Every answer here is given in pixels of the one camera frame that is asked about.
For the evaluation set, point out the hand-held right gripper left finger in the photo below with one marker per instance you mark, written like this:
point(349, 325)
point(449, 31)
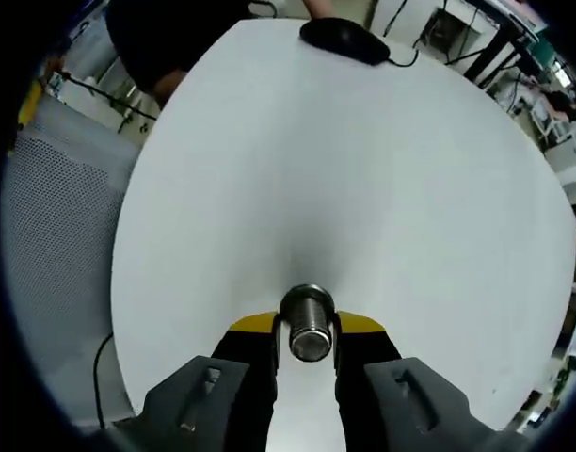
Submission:
point(243, 376)

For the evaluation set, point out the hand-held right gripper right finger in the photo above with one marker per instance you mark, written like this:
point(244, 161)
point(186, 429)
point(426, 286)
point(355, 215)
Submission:
point(372, 376)

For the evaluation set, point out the thick threaded stud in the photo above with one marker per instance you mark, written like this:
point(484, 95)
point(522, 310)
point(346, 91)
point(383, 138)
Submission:
point(311, 325)

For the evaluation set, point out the grey mesh office chair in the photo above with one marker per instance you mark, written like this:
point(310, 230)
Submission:
point(57, 259)

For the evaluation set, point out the black computer mouse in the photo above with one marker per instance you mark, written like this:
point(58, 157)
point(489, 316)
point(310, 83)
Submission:
point(344, 38)

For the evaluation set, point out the standing desk with black legs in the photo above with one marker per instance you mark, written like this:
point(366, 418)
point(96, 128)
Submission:
point(495, 44)

